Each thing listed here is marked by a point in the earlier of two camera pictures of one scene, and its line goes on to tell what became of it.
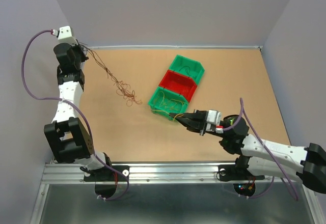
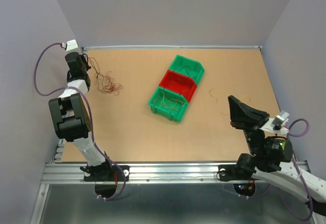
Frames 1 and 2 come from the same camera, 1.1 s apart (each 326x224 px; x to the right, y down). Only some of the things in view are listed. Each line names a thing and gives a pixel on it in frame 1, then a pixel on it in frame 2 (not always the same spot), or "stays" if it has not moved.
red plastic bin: [179, 83] stays
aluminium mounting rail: [155, 173] stays
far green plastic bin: [188, 66] stays
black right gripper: [195, 121] to [244, 117]
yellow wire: [178, 115] to [225, 92]
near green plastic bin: [164, 101] stays
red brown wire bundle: [122, 89] to [105, 83]
